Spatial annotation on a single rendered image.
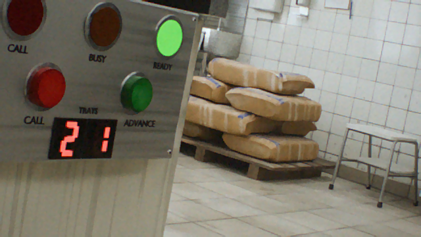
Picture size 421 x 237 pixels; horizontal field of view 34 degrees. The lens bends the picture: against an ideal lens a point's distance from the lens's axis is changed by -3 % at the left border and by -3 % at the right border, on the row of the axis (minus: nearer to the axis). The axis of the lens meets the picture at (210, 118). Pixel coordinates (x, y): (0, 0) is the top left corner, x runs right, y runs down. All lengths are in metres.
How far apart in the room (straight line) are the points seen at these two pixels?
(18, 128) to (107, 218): 0.17
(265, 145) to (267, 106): 0.25
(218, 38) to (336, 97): 1.09
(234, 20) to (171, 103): 5.31
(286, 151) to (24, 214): 4.05
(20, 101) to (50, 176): 0.10
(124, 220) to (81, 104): 0.16
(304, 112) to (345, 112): 0.58
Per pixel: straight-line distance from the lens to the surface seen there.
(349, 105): 5.22
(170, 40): 0.62
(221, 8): 0.67
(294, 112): 4.60
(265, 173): 4.49
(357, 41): 5.23
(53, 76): 0.52
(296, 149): 4.69
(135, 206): 0.69
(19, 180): 0.58
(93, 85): 0.57
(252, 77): 4.74
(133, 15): 0.59
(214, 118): 4.61
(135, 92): 0.59
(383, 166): 4.62
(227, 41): 5.74
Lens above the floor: 0.82
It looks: 6 degrees down
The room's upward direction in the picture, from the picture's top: 11 degrees clockwise
